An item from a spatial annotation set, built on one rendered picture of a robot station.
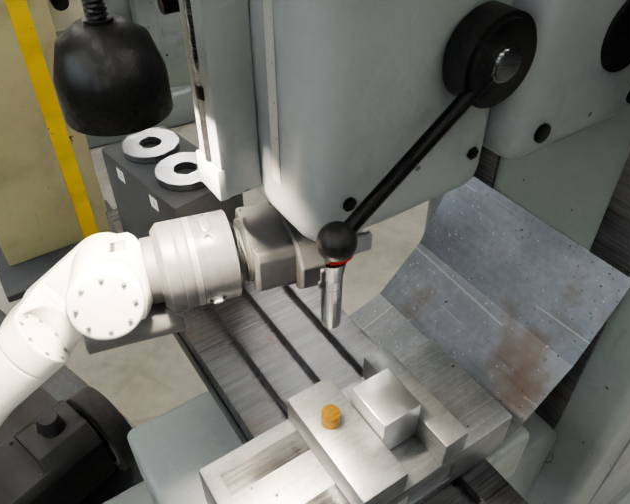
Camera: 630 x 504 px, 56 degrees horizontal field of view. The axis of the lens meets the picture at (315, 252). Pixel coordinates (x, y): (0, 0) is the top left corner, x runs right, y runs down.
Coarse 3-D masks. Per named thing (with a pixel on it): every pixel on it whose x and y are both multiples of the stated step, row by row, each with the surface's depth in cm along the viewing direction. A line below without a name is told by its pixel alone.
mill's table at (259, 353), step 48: (288, 288) 99; (192, 336) 91; (240, 336) 91; (288, 336) 91; (336, 336) 91; (240, 384) 84; (288, 384) 84; (336, 384) 84; (240, 432) 83; (480, 480) 73
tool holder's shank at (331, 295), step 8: (344, 264) 64; (328, 272) 64; (336, 272) 64; (328, 280) 65; (336, 280) 65; (328, 288) 66; (336, 288) 66; (328, 296) 67; (336, 296) 67; (328, 304) 68; (336, 304) 68; (328, 312) 69; (336, 312) 69; (328, 320) 70; (336, 320) 70; (328, 328) 70
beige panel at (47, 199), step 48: (0, 0) 183; (0, 48) 190; (48, 48) 199; (0, 96) 198; (48, 96) 207; (0, 144) 207; (48, 144) 217; (0, 192) 217; (48, 192) 227; (96, 192) 239; (0, 240) 227; (48, 240) 238
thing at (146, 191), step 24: (120, 144) 97; (144, 144) 96; (168, 144) 94; (192, 144) 97; (120, 168) 93; (144, 168) 91; (168, 168) 89; (192, 168) 91; (120, 192) 98; (144, 192) 90; (168, 192) 87; (192, 192) 87; (120, 216) 104; (144, 216) 95; (168, 216) 87
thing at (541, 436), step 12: (528, 420) 102; (540, 420) 102; (528, 432) 101; (540, 432) 101; (552, 432) 101; (528, 444) 99; (540, 444) 100; (552, 444) 102; (528, 456) 98; (540, 456) 102; (516, 468) 97; (528, 468) 102; (540, 468) 108; (516, 480) 102; (528, 480) 107; (132, 492) 93; (144, 492) 93; (528, 492) 113
